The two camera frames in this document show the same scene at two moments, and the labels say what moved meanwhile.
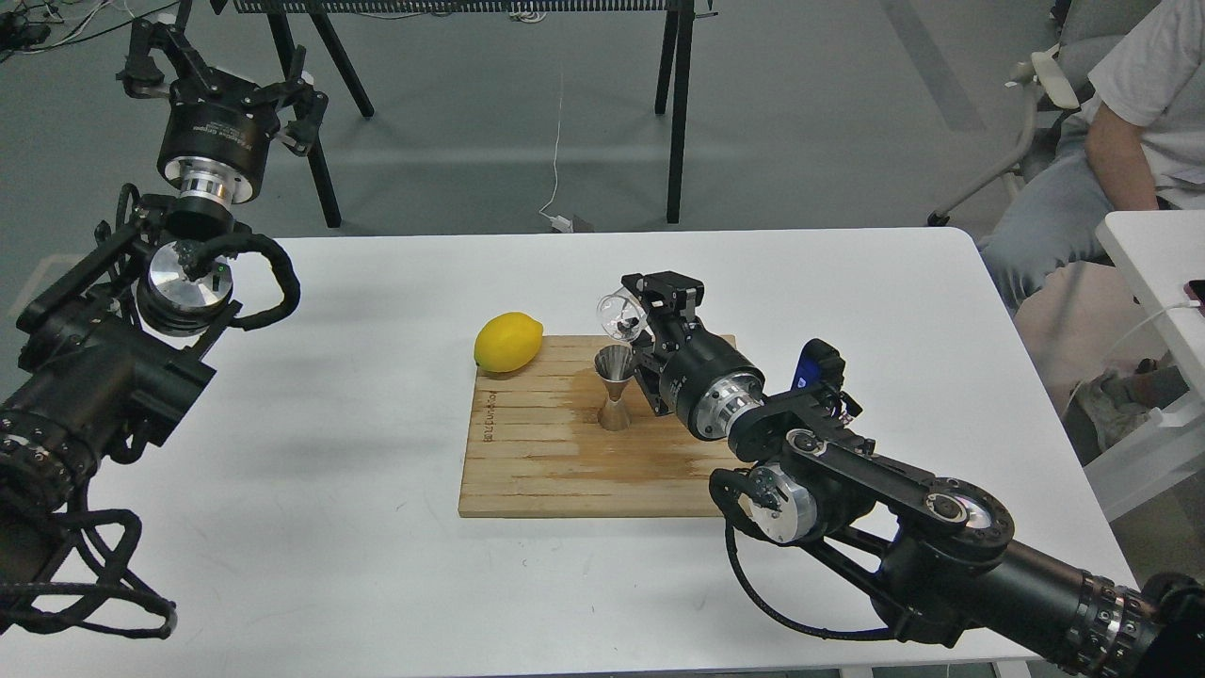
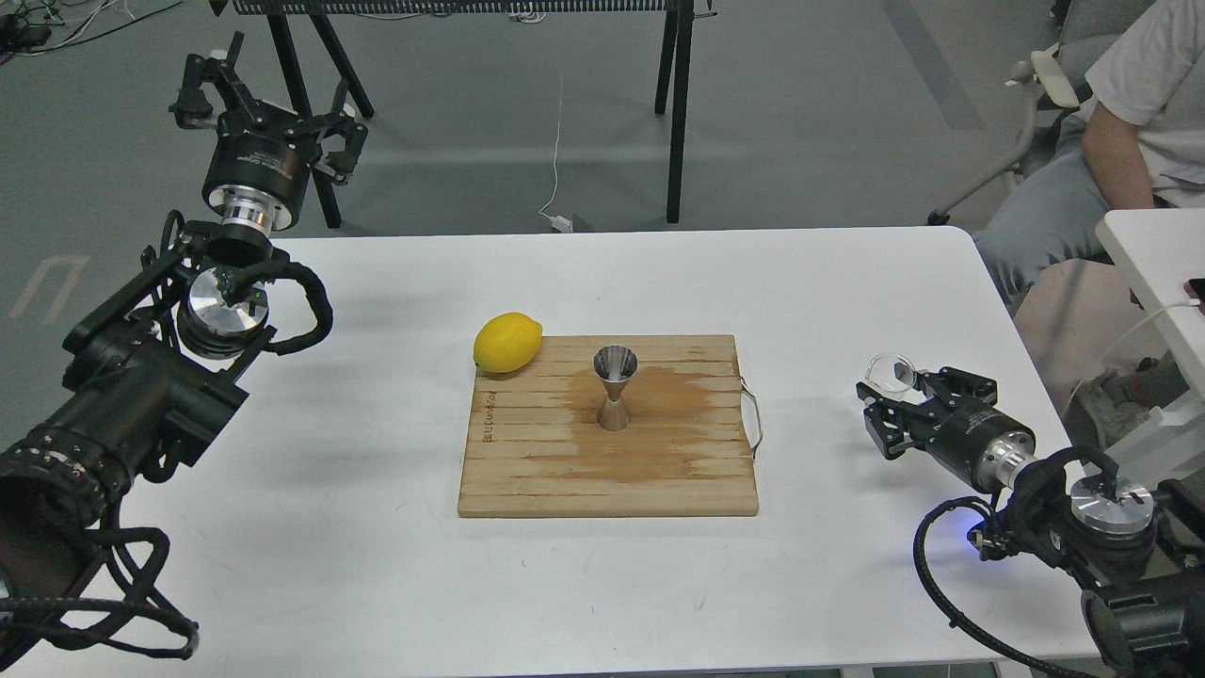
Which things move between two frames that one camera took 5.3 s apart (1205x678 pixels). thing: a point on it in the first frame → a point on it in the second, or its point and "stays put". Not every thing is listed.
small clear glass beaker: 618,317 → 891,373
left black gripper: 217,133 → 260,164
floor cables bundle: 24,25 stays put
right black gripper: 706,378 → 978,440
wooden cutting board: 535,447 stays put
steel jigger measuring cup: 614,364 stays put
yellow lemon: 507,342 stays put
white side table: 1161,478 stays put
